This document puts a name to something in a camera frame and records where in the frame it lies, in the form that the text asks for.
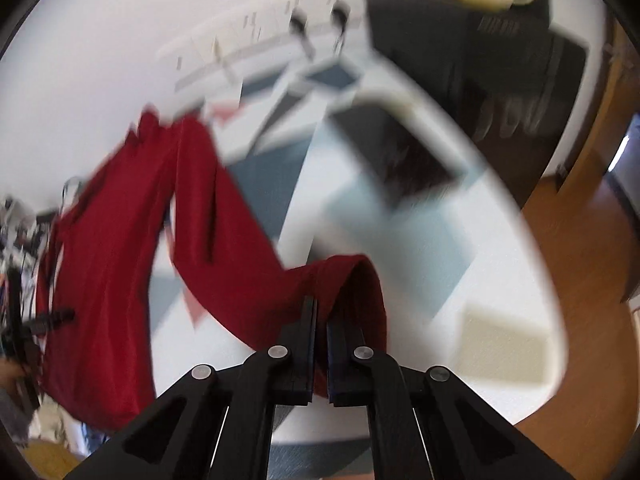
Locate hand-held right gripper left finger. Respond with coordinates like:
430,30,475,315
64,296,319,480

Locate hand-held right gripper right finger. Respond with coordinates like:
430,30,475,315
326,310,577,480

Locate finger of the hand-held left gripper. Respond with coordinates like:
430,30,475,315
27,308,77,335

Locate red pants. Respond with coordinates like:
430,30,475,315
35,110,390,432

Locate person's left forearm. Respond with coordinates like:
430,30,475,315
0,360,32,445

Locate cluttered rack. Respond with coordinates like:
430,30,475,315
0,177,83,286

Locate white geometric printed bed sheet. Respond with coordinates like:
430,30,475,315
75,55,568,480

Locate black tablet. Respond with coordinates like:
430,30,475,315
327,102,468,211

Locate black cabinet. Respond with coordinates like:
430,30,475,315
364,0,588,208

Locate black wall plug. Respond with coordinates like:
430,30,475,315
289,7,317,61
330,2,352,56

